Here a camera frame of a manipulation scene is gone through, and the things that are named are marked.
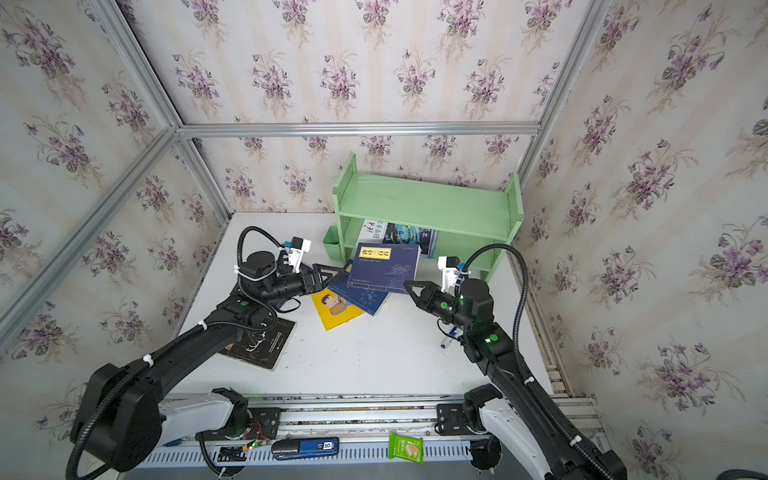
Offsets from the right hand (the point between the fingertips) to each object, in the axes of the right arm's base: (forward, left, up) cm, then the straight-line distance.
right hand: (401, 287), depth 71 cm
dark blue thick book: (+8, +4, -2) cm, 9 cm away
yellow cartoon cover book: (+7, +20, -23) cm, 32 cm away
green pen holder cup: (+27, +22, -15) cm, 38 cm away
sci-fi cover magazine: (+28, -3, -12) cm, 30 cm away
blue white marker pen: (-5, -13, -24) cm, 28 cm away
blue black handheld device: (-29, +23, -21) cm, 43 cm away
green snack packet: (-30, 0, -23) cm, 37 cm away
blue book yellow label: (+9, +9, -22) cm, 25 cm away
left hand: (+5, +16, 0) cm, 17 cm away
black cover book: (-5, +40, -22) cm, 46 cm away
